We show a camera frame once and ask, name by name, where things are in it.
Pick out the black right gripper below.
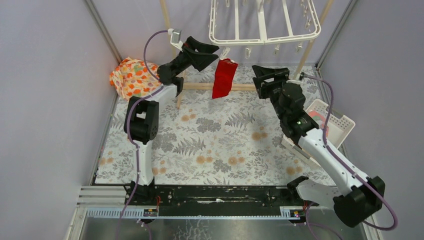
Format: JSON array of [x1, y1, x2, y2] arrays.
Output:
[[252, 65, 290, 121]]

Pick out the red sock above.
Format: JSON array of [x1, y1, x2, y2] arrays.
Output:
[[211, 58, 238, 99]]

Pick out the white clip sock hanger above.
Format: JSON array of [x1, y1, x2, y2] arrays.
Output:
[[208, 0, 322, 59]]

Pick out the white perforated plastic basket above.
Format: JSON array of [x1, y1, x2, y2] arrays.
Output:
[[281, 99, 356, 168]]

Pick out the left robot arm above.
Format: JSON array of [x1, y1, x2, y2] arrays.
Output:
[[123, 36, 219, 206]]

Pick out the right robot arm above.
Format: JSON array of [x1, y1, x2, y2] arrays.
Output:
[[252, 65, 385, 227]]

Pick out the wooden drying rack stand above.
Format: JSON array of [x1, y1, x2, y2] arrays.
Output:
[[159, 0, 334, 110]]

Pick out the pink green patterned sock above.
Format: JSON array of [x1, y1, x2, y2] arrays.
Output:
[[308, 110, 329, 136]]

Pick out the floral patterned table mat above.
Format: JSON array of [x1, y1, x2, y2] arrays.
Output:
[[94, 64, 335, 186]]

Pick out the orange floral cloth bundle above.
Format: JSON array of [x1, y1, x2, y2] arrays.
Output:
[[109, 57, 161, 101]]

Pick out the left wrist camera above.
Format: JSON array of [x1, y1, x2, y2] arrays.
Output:
[[167, 28, 184, 51]]

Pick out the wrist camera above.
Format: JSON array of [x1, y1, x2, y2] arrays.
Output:
[[286, 72, 304, 85], [167, 28, 184, 51]]

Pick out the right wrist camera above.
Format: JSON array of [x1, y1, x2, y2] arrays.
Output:
[[286, 72, 304, 85]]

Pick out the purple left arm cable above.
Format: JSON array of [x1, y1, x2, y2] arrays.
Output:
[[114, 29, 170, 240]]

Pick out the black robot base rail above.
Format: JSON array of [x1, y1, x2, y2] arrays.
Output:
[[129, 185, 307, 215]]

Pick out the white slotted cable duct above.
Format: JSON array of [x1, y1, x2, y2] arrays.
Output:
[[85, 207, 304, 221]]

